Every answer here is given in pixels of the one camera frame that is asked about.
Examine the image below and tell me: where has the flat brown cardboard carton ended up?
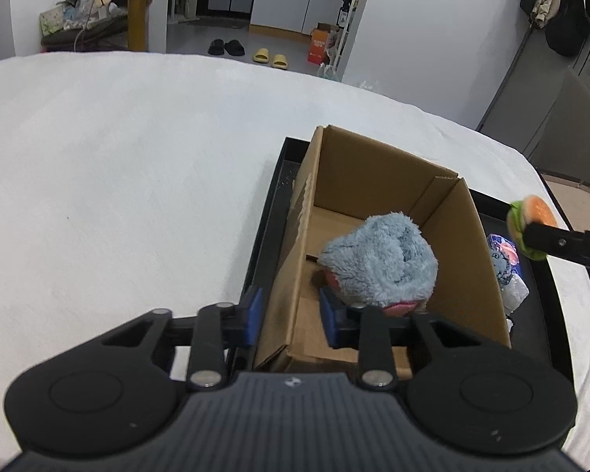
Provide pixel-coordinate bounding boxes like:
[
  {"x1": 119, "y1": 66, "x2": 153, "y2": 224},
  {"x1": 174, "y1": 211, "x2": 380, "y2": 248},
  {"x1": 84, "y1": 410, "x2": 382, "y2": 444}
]
[{"x1": 538, "y1": 170, "x2": 590, "y2": 237}]

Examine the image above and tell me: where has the clutter pile under table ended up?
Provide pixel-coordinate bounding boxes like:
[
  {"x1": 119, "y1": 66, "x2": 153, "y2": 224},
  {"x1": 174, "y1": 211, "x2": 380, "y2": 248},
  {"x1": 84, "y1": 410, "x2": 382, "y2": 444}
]
[{"x1": 39, "y1": 0, "x2": 129, "y2": 53}]

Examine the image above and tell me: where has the black plastic tray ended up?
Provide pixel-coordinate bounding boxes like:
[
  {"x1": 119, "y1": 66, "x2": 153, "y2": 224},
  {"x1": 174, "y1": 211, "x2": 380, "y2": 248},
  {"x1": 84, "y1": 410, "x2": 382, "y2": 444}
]
[{"x1": 226, "y1": 136, "x2": 574, "y2": 385}]

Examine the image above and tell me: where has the brown cardboard box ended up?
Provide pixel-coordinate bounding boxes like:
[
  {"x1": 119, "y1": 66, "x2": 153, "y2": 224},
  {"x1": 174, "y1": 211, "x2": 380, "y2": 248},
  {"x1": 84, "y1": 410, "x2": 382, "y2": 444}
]
[{"x1": 253, "y1": 125, "x2": 512, "y2": 375}]

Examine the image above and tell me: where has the yellow round table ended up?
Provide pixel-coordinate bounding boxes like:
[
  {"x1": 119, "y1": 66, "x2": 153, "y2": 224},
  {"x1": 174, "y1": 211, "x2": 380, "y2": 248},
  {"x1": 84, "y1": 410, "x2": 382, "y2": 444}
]
[{"x1": 81, "y1": 0, "x2": 215, "y2": 53}]

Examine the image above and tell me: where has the burger plush toy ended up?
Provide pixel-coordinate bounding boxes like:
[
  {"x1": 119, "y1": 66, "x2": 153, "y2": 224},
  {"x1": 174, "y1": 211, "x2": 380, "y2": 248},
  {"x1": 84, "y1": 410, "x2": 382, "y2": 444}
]
[{"x1": 506, "y1": 195, "x2": 558, "y2": 262}]

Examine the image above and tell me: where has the black hanging bag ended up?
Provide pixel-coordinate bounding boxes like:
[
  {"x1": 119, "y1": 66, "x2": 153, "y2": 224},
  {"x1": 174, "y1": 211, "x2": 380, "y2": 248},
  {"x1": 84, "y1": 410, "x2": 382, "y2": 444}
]
[{"x1": 545, "y1": 0, "x2": 590, "y2": 58}]

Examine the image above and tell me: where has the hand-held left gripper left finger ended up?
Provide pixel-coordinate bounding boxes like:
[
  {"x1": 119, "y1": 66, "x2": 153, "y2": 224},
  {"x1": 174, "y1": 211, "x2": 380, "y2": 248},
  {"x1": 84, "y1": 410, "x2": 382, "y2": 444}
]
[{"x1": 101, "y1": 286, "x2": 265, "y2": 392}]

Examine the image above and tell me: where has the grey-blue fluffy plush toy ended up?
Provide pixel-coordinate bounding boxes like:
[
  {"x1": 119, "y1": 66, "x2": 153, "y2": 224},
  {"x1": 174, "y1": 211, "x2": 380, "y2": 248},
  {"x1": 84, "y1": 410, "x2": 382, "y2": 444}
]
[{"x1": 319, "y1": 212, "x2": 440, "y2": 316}]

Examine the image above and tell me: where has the white shelf rack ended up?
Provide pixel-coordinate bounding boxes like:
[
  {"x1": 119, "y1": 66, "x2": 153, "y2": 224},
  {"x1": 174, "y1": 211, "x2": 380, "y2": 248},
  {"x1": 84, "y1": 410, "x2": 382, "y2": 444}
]
[{"x1": 331, "y1": 0, "x2": 361, "y2": 76}]

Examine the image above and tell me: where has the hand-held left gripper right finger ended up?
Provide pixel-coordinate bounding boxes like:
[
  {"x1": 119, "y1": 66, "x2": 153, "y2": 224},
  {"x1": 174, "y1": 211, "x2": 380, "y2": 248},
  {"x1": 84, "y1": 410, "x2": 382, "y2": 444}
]
[{"x1": 319, "y1": 286, "x2": 514, "y2": 392}]

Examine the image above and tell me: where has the orange cardboard box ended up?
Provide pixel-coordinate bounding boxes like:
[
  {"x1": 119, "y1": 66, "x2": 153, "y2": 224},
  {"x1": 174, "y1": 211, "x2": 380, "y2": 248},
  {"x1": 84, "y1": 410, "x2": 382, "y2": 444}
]
[{"x1": 307, "y1": 23, "x2": 340, "y2": 66}]

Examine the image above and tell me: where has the white plastic bag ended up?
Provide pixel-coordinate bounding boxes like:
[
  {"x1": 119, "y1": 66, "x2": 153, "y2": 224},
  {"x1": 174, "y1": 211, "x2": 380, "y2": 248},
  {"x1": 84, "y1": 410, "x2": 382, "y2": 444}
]
[{"x1": 501, "y1": 275, "x2": 530, "y2": 316}]

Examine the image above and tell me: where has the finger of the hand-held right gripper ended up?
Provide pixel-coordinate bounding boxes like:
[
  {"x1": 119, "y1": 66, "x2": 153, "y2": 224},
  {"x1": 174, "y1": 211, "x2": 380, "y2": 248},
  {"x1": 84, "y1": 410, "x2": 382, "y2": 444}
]
[{"x1": 523, "y1": 222, "x2": 590, "y2": 273}]

